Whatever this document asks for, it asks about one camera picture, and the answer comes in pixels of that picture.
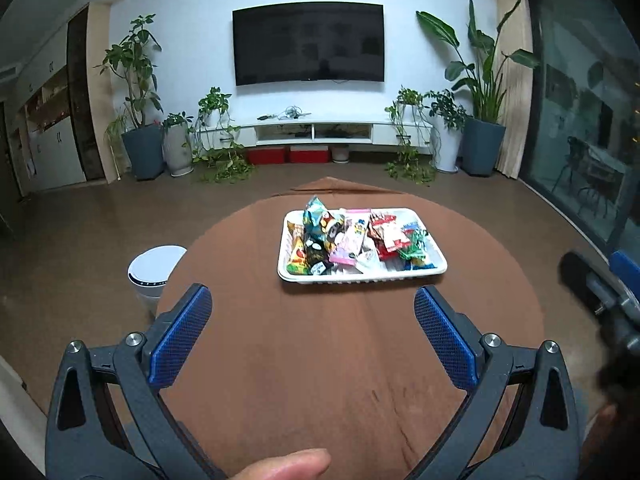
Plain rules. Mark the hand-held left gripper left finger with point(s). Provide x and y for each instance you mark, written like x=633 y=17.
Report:
x=182 y=340

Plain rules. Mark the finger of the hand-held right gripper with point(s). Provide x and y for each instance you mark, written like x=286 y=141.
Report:
x=582 y=277
x=625 y=265

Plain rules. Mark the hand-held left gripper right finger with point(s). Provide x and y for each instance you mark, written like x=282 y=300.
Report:
x=445 y=345

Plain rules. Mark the green snack packet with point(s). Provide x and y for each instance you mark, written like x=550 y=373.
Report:
x=415 y=242

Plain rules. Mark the red chocolate ball packet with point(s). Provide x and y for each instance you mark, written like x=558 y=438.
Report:
x=389 y=247

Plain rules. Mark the white plastic tray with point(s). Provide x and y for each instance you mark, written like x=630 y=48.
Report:
x=350 y=280

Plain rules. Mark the long white snack packet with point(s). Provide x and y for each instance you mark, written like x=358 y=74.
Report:
x=367 y=257

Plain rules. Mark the pink snack packet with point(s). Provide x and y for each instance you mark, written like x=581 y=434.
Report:
x=344 y=254

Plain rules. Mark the small red candy packet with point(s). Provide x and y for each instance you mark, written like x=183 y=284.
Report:
x=384 y=221

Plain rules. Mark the orange cartoon snack packet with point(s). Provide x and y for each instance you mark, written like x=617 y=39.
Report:
x=298 y=257

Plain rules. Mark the pink top cartoon packet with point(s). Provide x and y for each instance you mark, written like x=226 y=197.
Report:
x=357 y=225

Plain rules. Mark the black snack packet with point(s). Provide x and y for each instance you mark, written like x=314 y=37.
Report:
x=316 y=255

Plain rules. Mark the blue panda snack packet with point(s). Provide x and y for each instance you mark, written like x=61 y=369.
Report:
x=320 y=217

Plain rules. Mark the person's left hand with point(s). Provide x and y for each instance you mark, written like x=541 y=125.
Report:
x=285 y=465

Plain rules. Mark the glass sliding door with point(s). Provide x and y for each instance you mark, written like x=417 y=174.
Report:
x=575 y=125

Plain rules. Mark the dark blue plant pot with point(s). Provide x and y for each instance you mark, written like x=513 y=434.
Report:
x=482 y=147
x=143 y=152

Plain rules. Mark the white curved furniture edge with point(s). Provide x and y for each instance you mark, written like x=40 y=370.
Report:
x=17 y=405

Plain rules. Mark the trailing pothos plant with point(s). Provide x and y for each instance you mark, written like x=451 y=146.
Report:
x=407 y=100
x=225 y=165

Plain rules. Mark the grey white plant pot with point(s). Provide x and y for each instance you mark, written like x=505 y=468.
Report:
x=177 y=152

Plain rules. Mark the tall white plant pot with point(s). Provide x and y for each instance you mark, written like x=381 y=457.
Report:
x=446 y=145

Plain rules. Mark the red storage box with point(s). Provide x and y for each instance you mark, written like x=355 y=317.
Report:
x=308 y=154
x=265 y=155

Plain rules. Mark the beige curtain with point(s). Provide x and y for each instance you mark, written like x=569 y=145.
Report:
x=512 y=85

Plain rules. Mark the small white pot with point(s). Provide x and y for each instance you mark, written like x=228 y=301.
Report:
x=340 y=153

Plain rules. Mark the white television console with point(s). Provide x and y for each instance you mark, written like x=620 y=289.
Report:
x=390 y=132

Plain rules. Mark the bushy schefflera plant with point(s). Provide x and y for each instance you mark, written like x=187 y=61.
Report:
x=446 y=105

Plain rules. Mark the small leafy plant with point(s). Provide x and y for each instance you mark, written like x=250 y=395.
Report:
x=176 y=119

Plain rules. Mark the large broad leaf plant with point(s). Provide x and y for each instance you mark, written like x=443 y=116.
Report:
x=482 y=75

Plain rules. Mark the tall leafy tree plant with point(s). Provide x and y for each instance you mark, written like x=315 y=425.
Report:
x=132 y=65

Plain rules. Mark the white wall cabinet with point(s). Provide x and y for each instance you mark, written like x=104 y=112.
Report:
x=55 y=145

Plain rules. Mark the black wall television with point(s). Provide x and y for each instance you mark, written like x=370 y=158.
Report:
x=310 y=42

